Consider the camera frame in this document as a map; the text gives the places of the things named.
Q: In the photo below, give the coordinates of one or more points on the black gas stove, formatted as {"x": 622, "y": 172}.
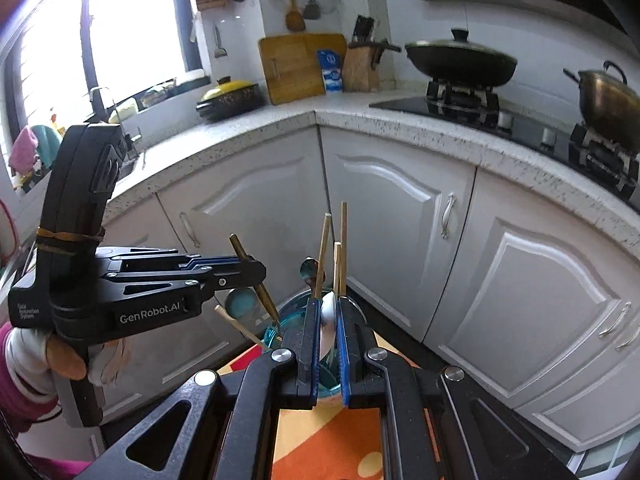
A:
{"x": 480, "y": 110}

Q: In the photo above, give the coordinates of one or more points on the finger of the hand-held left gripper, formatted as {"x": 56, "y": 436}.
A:
{"x": 150, "y": 257}
{"x": 240, "y": 275}

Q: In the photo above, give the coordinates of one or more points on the yellow lidded casserole pot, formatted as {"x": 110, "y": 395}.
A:
{"x": 227, "y": 92}

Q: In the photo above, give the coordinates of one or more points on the teal round container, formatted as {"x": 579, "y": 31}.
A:
{"x": 242, "y": 306}

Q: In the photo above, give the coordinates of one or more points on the metal peeler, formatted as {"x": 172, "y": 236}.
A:
{"x": 218, "y": 47}

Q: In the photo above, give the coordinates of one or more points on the kitchen faucet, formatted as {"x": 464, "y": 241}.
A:
{"x": 97, "y": 102}

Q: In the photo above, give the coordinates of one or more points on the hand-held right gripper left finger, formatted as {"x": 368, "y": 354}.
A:
{"x": 314, "y": 350}

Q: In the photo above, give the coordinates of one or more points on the metal spoon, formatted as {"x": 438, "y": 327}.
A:
{"x": 309, "y": 270}

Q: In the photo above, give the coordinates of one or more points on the person's left hand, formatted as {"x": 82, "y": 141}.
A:
{"x": 25, "y": 360}

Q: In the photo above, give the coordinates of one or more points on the white utensil holder teal lid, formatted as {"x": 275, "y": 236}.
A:
{"x": 330, "y": 380}

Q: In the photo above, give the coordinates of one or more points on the pink cloth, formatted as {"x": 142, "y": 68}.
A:
{"x": 22, "y": 150}

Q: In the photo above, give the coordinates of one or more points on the grey cabinet door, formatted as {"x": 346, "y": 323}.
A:
{"x": 525, "y": 300}
{"x": 145, "y": 220}
{"x": 260, "y": 200}
{"x": 590, "y": 400}
{"x": 390, "y": 220}

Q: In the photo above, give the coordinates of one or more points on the kitchen window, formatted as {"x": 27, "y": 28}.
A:
{"x": 130, "y": 20}

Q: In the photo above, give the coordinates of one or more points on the teal cloth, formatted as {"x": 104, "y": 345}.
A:
{"x": 49, "y": 142}

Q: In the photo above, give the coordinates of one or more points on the black lidded wok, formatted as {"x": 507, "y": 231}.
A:
{"x": 460, "y": 67}

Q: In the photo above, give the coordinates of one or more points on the person's left forearm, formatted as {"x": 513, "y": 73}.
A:
{"x": 25, "y": 410}

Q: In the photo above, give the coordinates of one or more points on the orange red printed blanket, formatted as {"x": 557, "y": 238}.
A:
{"x": 325, "y": 440}

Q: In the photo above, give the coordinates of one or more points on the wooden knife block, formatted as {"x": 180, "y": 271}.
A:
{"x": 360, "y": 70}

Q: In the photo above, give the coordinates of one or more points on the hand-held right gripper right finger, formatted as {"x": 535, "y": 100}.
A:
{"x": 342, "y": 350}

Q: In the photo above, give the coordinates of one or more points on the dark brown chopstick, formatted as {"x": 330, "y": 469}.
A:
{"x": 240, "y": 250}

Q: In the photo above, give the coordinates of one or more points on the wooden cutting board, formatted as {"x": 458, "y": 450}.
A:
{"x": 295, "y": 70}

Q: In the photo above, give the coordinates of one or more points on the white ceramic spoon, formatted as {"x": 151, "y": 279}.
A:
{"x": 329, "y": 320}

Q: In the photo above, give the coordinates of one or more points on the blue white packet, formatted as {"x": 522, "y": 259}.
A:
{"x": 331, "y": 72}

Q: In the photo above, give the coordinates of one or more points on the brass wok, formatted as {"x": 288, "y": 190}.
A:
{"x": 610, "y": 100}

